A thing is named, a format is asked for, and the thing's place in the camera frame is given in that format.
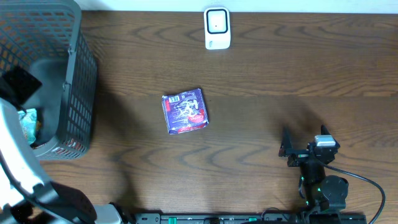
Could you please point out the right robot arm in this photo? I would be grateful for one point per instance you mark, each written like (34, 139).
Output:
(323, 192)

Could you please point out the purple snack package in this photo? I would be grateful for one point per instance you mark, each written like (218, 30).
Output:
(185, 111)

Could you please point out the green wipes packet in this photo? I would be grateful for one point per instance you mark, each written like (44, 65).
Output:
(28, 121)

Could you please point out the grey plastic basket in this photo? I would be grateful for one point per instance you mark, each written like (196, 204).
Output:
(45, 39)

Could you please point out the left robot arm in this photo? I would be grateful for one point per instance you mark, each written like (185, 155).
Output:
(28, 194)

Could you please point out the white barcode scanner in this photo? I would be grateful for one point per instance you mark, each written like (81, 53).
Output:
(217, 28)

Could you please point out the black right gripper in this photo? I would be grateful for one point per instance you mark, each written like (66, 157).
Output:
(299, 156)

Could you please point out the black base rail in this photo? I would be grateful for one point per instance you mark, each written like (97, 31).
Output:
(277, 218)

